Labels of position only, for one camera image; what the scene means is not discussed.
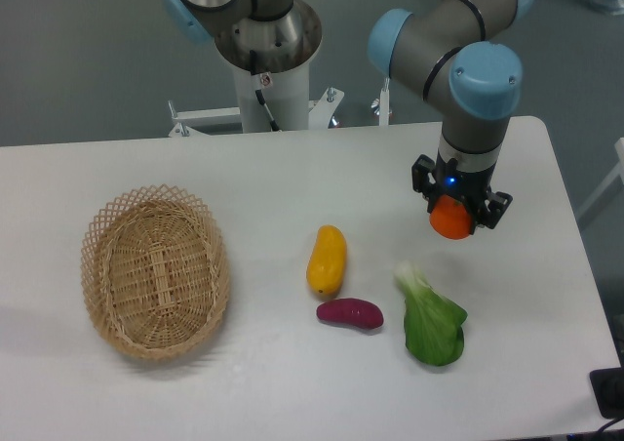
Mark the orange fruit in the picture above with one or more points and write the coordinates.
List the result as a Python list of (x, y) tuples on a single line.
[(450, 219)]

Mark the green bok choy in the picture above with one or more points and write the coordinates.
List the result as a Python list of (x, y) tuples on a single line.
[(432, 323)]

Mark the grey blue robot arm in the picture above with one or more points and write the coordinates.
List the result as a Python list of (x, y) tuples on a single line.
[(448, 58)]

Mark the woven wicker basket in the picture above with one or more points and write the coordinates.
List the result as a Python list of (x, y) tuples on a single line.
[(154, 273)]

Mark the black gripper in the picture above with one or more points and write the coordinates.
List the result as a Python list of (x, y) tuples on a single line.
[(465, 178)]

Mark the yellow mango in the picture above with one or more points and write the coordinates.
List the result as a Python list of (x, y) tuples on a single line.
[(327, 263)]

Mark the white frame at right edge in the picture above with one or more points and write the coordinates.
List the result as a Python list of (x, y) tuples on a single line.
[(604, 193)]

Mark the black device at table edge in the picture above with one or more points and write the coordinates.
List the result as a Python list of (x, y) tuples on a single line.
[(607, 385)]

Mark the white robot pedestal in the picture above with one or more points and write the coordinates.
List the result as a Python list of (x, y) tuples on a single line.
[(269, 62)]

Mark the purple sweet potato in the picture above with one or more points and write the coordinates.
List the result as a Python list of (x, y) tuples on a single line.
[(352, 312)]

